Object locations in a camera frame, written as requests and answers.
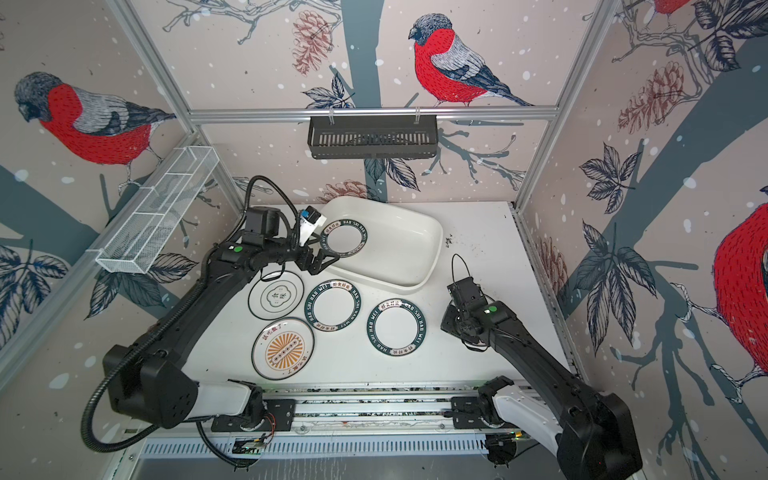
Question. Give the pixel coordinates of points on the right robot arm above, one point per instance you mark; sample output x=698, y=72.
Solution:
x=591, y=434

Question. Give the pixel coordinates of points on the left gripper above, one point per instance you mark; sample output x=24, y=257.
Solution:
x=317, y=262

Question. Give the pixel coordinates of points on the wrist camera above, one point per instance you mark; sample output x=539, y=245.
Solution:
x=310, y=220
x=467, y=295

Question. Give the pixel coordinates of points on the white black line plate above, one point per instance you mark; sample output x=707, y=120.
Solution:
x=276, y=295

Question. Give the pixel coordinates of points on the black hanging wire basket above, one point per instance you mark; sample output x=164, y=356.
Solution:
x=373, y=137

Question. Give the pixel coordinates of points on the white plastic bin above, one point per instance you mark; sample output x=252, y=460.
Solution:
x=402, y=249

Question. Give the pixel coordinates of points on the orange sunburst plate left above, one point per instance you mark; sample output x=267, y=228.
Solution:
x=282, y=349

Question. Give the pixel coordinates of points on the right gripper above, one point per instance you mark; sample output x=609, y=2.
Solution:
x=447, y=317

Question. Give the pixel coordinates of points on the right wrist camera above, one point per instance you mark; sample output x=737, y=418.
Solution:
x=467, y=295

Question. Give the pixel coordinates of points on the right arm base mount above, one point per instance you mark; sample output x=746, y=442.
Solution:
x=475, y=412

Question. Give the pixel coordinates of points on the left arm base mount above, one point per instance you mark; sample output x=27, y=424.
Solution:
x=273, y=415

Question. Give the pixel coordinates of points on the white mesh wall shelf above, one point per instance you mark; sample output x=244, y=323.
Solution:
x=143, y=235

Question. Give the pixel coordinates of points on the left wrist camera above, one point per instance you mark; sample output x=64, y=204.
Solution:
x=310, y=220

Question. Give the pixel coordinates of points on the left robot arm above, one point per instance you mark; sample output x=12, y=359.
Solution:
x=146, y=381

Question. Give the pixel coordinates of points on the green rim plate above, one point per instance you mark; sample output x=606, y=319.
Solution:
x=344, y=238
x=332, y=305
x=396, y=327

